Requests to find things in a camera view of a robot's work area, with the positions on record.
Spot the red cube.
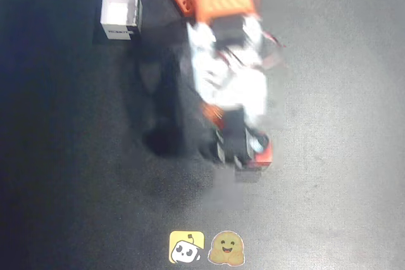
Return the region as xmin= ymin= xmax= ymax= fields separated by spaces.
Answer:
xmin=243 ymin=138 xmax=274 ymax=170

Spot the black table mat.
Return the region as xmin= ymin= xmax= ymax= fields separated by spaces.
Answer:
xmin=0 ymin=0 xmax=405 ymax=270

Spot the hugging face emoji sticker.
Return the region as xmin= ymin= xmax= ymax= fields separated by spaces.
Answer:
xmin=207 ymin=230 xmax=247 ymax=266

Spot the yellow robot face sticker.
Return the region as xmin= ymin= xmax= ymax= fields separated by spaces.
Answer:
xmin=168 ymin=230 xmax=206 ymax=264

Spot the white open cardboard box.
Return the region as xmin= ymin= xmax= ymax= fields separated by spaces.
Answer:
xmin=99 ymin=0 xmax=143 ymax=42

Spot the black gripper-mounted camera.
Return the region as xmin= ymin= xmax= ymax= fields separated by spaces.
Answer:
xmin=214 ymin=108 xmax=270 ymax=169

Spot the white servo wire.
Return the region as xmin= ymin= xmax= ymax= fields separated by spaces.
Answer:
xmin=261 ymin=31 xmax=287 ymax=70

